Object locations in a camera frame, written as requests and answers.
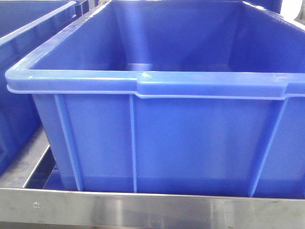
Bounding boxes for blue bin on shelf right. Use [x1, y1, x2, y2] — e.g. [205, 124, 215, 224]
[5, 0, 305, 198]

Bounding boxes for blue bin on shelf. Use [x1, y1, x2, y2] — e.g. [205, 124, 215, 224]
[5, 0, 305, 198]
[0, 0, 78, 175]

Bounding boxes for blue bin on shelf left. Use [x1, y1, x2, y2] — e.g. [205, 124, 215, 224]
[0, 0, 78, 175]

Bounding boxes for stainless steel shelf frame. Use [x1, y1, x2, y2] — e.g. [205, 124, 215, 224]
[0, 129, 305, 229]

